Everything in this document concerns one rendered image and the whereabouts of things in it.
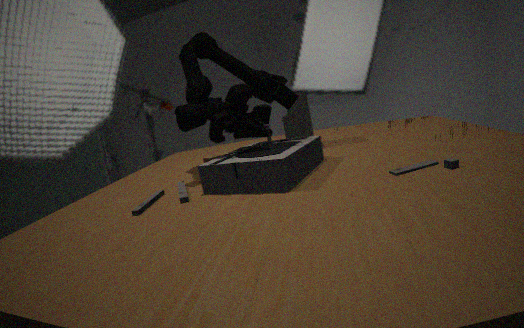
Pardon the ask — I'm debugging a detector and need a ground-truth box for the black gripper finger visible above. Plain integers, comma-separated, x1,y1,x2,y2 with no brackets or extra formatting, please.
233,113,269,139
250,110,273,135

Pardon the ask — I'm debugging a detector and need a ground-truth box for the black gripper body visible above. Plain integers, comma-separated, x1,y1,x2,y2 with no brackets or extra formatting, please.
209,103,272,143

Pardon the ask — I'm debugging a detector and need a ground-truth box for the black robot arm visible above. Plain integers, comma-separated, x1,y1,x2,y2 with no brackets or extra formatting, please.
175,32,300,132

